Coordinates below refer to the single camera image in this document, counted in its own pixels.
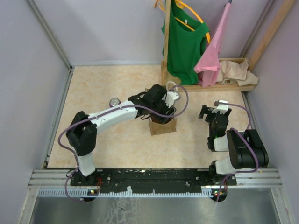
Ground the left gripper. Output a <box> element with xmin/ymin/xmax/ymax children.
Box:
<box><xmin>151</xmin><ymin>97</ymin><xmax>177</xmax><ymax>125</ymax></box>

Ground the brown canvas bag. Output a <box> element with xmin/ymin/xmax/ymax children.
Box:
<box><xmin>144</xmin><ymin>81</ymin><xmax>182</xmax><ymax>136</ymax></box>

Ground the purple soda can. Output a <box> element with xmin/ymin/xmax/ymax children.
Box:
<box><xmin>109</xmin><ymin>98</ymin><xmax>121</xmax><ymax>108</ymax></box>

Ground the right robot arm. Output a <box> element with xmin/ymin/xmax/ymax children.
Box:
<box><xmin>199</xmin><ymin>101</ymin><xmax>269</xmax><ymax>185</ymax></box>

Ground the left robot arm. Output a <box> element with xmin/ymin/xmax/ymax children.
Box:
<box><xmin>66</xmin><ymin>84</ymin><xmax>180</xmax><ymax>185</ymax></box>

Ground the wooden clothes rack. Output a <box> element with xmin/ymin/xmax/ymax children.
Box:
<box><xmin>154</xmin><ymin>0</ymin><xmax>257</xmax><ymax>92</ymax></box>

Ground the beige cloth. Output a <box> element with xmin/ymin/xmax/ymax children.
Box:
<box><xmin>216</xmin><ymin>59</ymin><xmax>259</xmax><ymax>86</ymax></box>

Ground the pink t-shirt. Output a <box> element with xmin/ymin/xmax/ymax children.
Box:
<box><xmin>194</xmin><ymin>0</ymin><xmax>232</xmax><ymax>87</ymax></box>

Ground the green t-shirt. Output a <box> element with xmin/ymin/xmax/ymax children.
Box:
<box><xmin>167</xmin><ymin>1</ymin><xmax>210</xmax><ymax>85</ymax></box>

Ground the yellow hanger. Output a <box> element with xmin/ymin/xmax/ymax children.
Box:
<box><xmin>154</xmin><ymin>0</ymin><xmax>211</xmax><ymax>44</ymax></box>

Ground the wooden pole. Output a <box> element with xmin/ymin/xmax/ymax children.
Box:
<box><xmin>242</xmin><ymin>0</ymin><xmax>295</xmax><ymax>71</ymax></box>

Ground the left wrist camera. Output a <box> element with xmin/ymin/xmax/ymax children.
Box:
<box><xmin>162</xmin><ymin>91</ymin><xmax>180</xmax><ymax>108</ymax></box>

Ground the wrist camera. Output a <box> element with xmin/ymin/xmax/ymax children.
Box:
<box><xmin>162</xmin><ymin>91</ymin><xmax>180</xmax><ymax>108</ymax></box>
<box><xmin>212</xmin><ymin>100</ymin><xmax>229</xmax><ymax>114</ymax></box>

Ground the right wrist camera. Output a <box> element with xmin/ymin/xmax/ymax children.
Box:
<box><xmin>212</xmin><ymin>100</ymin><xmax>229</xmax><ymax>114</ymax></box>

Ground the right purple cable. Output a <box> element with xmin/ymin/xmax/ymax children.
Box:
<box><xmin>214</xmin><ymin>101</ymin><xmax>260</xmax><ymax>203</ymax></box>

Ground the purple cable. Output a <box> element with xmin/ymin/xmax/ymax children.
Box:
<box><xmin>57</xmin><ymin>84</ymin><xmax>189</xmax><ymax>203</ymax></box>
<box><xmin>214</xmin><ymin>101</ymin><xmax>260</xmax><ymax>203</ymax></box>

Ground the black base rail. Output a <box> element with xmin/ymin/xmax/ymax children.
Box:
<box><xmin>71</xmin><ymin>168</ymin><xmax>225</xmax><ymax>194</ymax></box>

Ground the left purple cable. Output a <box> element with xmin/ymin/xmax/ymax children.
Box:
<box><xmin>57</xmin><ymin>84</ymin><xmax>189</xmax><ymax>203</ymax></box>

